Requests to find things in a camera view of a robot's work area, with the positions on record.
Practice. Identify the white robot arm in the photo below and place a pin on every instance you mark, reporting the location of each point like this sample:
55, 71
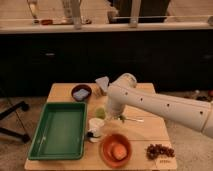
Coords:
196, 115

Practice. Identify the green plastic tray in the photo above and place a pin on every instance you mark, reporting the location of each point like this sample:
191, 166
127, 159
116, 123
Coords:
60, 132

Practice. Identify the grey wedge block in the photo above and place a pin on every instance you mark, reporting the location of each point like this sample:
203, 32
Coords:
103, 83

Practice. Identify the dark maroon bowl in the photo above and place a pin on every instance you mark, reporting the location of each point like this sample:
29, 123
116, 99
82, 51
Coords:
82, 86

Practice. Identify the white cup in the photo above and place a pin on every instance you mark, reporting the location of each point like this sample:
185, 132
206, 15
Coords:
95, 125

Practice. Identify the orange bowl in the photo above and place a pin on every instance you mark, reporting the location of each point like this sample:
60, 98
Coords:
106, 146

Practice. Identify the orange food piece in bowl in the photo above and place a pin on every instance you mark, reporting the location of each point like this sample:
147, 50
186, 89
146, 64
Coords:
119, 152

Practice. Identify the bunch of dark grapes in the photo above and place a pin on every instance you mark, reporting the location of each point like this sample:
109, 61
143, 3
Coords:
153, 151

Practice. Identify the small red dish on counter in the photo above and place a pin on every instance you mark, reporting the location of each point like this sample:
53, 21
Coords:
46, 22

